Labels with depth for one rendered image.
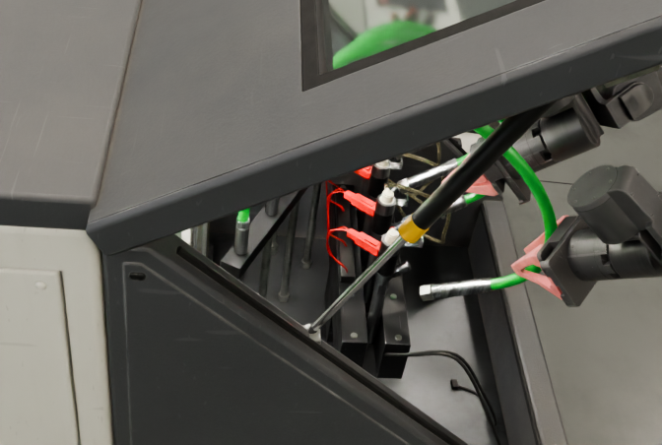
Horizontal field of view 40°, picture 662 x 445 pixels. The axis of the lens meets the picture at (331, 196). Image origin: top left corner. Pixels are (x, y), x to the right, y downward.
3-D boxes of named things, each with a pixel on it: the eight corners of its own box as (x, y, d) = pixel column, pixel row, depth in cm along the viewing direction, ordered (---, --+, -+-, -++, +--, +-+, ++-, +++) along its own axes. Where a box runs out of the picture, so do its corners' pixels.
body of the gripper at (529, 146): (478, 117, 114) (531, 93, 110) (520, 175, 118) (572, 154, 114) (472, 149, 109) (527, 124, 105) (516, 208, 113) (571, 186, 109)
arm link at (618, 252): (679, 287, 91) (698, 244, 93) (640, 241, 89) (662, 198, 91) (623, 290, 97) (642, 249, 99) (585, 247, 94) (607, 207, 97)
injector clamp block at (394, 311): (394, 407, 141) (412, 344, 130) (329, 405, 139) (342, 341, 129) (376, 249, 166) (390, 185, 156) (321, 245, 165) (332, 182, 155)
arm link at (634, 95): (660, 101, 105) (620, 95, 113) (613, 17, 102) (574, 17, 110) (578, 163, 104) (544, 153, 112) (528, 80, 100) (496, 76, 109)
